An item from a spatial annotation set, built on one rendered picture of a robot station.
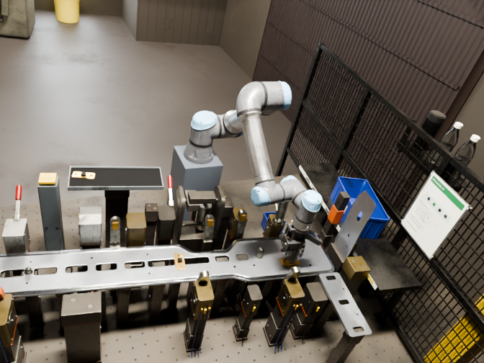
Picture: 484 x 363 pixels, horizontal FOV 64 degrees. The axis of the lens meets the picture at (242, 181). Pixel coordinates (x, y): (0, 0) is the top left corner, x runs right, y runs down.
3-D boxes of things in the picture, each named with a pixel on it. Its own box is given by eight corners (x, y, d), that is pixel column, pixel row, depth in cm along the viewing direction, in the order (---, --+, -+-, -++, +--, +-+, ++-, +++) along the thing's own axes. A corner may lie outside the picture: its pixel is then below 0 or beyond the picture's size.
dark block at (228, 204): (207, 270, 190) (222, 207, 166) (204, 259, 195) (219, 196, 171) (217, 269, 192) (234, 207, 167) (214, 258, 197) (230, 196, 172)
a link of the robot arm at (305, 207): (315, 186, 146) (328, 200, 141) (306, 207, 153) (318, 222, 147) (298, 189, 143) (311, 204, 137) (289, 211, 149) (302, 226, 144)
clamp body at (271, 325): (270, 353, 163) (293, 305, 142) (261, 328, 171) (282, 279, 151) (284, 351, 165) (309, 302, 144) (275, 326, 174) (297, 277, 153)
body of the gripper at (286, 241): (278, 240, 159) (286, 219, 152) (297, 239, 162) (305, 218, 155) (284, 254, 153) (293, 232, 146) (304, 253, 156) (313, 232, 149)
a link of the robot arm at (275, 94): (207, 119, 195) (261, 75, 148) (232, 117, 203) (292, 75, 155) (211, 142, 195) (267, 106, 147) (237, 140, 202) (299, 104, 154)
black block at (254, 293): (237, 348, 161) (253, 307, 144) (231, 327, 169) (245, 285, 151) (249, 346, 163) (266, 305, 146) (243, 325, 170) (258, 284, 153)
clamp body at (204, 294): (186, 360, 153) (199, 308, 133) (182, 333, 162) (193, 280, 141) (202, 357, 155) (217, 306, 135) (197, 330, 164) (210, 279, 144)
